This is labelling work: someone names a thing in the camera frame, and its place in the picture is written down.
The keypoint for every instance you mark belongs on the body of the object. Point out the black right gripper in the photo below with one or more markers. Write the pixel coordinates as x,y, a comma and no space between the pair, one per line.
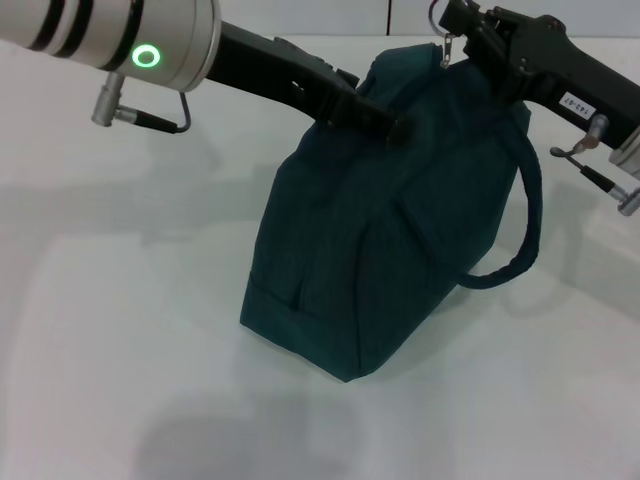
565,65

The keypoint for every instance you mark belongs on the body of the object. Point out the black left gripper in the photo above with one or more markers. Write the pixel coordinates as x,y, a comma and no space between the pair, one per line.
280,70

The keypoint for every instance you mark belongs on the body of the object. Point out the dark teal insulated lunch bag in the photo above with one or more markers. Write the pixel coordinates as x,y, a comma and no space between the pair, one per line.
380,225

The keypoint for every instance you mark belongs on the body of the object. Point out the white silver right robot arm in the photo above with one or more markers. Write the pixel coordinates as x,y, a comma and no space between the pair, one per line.
627,157

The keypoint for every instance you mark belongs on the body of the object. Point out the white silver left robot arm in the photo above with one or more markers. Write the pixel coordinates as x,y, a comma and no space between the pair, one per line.
115,35

